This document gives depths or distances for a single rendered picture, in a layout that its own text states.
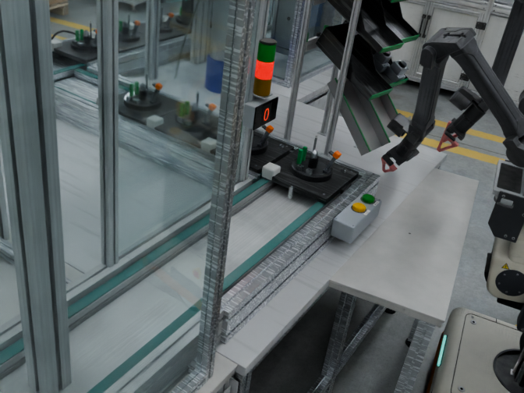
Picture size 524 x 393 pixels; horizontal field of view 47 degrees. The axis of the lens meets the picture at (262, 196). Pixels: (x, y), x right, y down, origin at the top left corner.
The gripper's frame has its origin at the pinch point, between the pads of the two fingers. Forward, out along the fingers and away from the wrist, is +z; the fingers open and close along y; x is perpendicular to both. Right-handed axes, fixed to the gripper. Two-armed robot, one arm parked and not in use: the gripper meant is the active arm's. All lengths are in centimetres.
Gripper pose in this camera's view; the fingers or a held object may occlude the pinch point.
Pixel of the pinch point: (393, 164)
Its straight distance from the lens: 228.9
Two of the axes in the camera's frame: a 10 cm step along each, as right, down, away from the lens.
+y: -7.6, 4.8, -4.5
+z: -2.2, 4.6, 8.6
